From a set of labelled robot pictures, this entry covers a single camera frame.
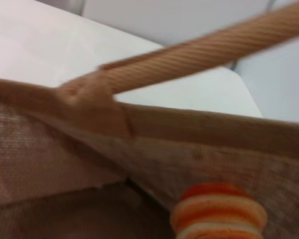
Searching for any brown woven tote bag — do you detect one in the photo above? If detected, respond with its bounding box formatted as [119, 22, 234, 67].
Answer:
[0, 0, 299, 239]

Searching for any orange striped bread roll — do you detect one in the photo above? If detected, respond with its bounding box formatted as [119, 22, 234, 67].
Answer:
[170, 183, 269, 239]

